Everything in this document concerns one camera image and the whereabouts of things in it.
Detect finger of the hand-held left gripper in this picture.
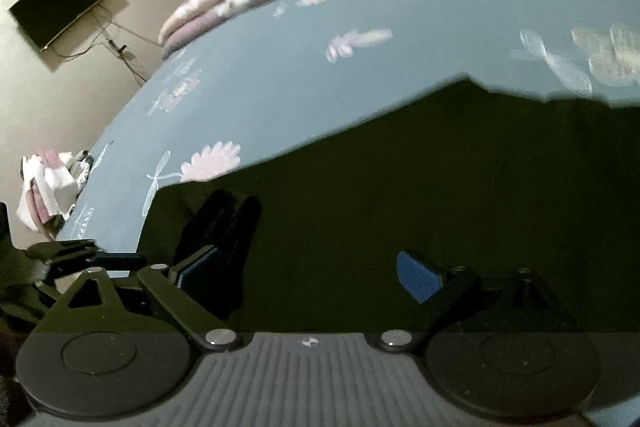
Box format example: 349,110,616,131
24,238,98,265
47,253,148,279

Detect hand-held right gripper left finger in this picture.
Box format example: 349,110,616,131
37,244,240,353

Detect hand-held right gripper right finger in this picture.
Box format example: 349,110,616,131
375,249,581,353

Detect black pants with white drawstring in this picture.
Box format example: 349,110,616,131
142,77,640,335

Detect pile of white pink clothes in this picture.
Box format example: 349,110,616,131
15,149,96,240

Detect wall cables with power strip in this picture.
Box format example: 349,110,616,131
50,4,151,88

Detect wall television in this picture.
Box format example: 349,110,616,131
7,0,117,52

